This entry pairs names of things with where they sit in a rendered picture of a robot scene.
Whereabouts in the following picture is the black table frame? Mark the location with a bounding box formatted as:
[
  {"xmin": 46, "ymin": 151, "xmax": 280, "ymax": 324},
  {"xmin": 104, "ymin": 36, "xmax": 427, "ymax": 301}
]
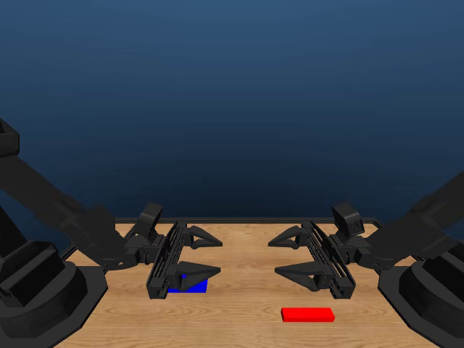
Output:
[{"xmin": 59, "ymin": 216, "xmax": 425, "ymax": 262}]

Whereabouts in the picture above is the thin red peg bar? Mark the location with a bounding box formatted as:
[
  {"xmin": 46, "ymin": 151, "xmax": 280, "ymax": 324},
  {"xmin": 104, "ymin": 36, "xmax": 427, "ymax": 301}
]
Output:
[{"xmin": 281, "ymin": 307, "xmax": 336, "ymax": 323}]

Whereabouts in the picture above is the blue hollow socket block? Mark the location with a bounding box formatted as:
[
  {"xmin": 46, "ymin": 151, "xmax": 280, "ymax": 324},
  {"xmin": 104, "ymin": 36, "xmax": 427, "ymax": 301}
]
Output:
[{"xmin": 167, "ymin": 274, "xmax": 210, "ymax": 294}]

